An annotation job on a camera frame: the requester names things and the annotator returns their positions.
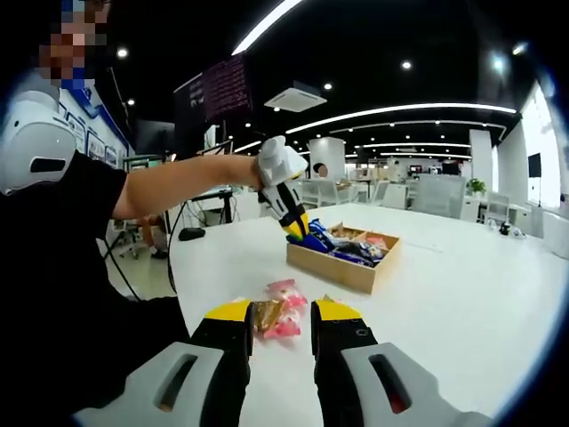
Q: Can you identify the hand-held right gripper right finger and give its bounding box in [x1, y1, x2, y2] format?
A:
[309, 298, 493, 427]

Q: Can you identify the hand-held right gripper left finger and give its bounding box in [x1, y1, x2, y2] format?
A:
[73, 298, 255, 427]

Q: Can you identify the blue Oreo cookie packet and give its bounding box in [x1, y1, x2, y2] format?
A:
[306, 217, 335, 254]

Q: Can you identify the golden mixed nuts packet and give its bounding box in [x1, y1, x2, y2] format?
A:
[252, 300, 286, 333]
[328, 225, 365, 241]

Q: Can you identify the wooden divided container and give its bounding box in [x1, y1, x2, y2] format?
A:
[286, 224, 401, 295]

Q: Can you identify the blue white QQ candy packet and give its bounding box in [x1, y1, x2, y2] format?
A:
[331, 248, 379, 269]

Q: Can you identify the group of white office chairs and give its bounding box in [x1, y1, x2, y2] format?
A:
[301, 175, 410, 210]

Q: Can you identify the ceiling air conditioner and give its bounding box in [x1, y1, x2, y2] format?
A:
[264, 81, 329, 112]

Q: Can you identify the hanging dark display screen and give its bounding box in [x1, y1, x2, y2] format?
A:
[172, 52, 254, 130]

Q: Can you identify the white table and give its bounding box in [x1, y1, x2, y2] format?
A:
[171, 203, 561, 427]

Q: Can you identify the black desk monitor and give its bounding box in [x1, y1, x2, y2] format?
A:
[134, 118, 177, 157]

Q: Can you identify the white mesh office chair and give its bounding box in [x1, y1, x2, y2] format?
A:
[413, 173, 468, 219]

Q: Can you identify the person in black shirt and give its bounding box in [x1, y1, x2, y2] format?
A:
[0, 150, 192, 419]

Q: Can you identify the black screen on floor stand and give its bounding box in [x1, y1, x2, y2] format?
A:
[527, 153, 543, 208]

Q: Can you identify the white chest device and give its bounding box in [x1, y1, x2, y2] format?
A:
[0, 86, 80, 197]

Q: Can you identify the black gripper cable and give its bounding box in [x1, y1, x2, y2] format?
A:
[164, 199, 190, 294]

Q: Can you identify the black chest device cable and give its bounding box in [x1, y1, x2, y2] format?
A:
[95, 235, 146, 303]

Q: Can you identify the wall poster board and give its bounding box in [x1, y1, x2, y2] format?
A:
[57, 84, 132, 170]

